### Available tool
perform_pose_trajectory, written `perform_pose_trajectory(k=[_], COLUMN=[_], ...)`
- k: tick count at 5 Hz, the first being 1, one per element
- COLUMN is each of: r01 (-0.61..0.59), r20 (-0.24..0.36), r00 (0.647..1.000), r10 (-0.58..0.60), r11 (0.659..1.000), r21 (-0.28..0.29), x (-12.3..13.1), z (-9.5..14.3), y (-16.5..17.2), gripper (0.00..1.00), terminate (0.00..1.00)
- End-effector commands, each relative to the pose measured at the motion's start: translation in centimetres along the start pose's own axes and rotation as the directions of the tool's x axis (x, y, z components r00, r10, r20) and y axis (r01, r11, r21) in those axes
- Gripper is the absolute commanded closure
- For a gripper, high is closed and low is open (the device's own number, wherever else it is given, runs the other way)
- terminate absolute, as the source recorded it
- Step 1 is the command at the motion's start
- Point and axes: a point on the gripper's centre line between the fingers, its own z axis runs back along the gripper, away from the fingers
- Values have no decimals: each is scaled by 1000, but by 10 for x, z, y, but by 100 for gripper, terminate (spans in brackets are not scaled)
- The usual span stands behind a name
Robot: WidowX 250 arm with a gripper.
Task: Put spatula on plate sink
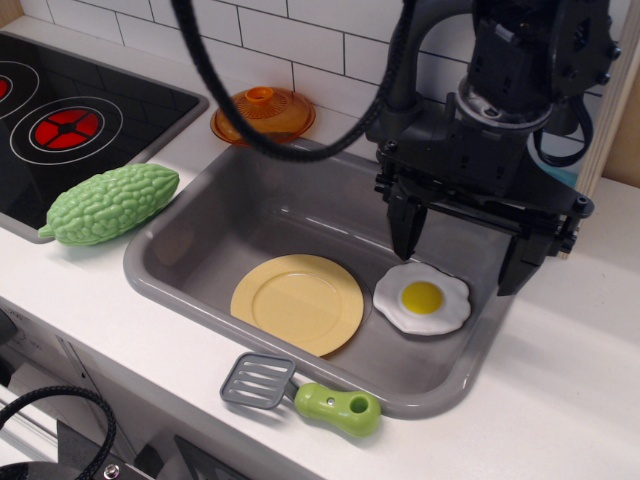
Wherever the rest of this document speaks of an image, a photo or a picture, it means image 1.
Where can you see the grey spatula with green handle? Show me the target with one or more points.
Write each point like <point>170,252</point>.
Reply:
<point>262,381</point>

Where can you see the dark grey sink faucet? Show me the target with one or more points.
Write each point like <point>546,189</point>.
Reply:
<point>417,19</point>

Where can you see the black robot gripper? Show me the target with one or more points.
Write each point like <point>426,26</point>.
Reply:
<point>488,178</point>

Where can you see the orange transparent pot lid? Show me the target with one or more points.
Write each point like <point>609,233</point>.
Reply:
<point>280,114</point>

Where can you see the black base with screw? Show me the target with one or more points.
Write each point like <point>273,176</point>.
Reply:
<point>75,452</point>

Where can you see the black toy stove top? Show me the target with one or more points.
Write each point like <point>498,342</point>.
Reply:
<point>65,118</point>

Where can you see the wooden side panel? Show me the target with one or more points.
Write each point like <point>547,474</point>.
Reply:
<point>613,104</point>

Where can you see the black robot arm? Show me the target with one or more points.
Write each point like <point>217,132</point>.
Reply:
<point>531,65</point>

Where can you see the toy fried egg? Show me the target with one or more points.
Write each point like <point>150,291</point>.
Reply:
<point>419,299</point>

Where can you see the yellow plastic plate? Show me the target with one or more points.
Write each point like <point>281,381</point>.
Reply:
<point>306,300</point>

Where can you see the teal dish brush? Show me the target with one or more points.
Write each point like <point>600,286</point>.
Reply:
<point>566,177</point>

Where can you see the green toy bitter gourd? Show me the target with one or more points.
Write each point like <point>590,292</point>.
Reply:
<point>109,205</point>

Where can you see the grey plastic sink basin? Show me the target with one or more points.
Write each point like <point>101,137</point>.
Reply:
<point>246,208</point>

